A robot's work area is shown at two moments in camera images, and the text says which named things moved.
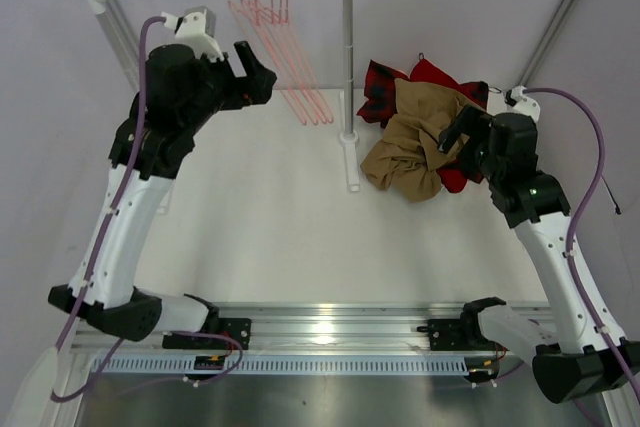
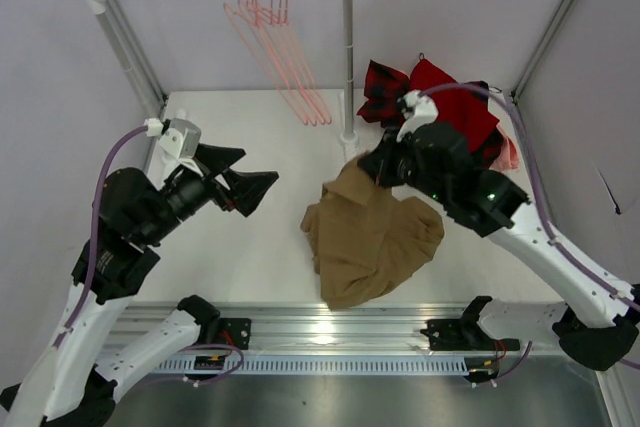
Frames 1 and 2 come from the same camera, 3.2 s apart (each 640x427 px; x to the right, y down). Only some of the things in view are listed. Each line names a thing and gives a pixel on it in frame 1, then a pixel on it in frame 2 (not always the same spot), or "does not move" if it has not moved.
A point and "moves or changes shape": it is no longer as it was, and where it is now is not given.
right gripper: (475, 135) → (382, 164)
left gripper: (233, 85) → (216, 185)
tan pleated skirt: (406, 159) moves or changes shape
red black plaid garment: (379, 89) does not move
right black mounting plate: (452, 335) does not move
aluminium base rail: (305, 328) does not move
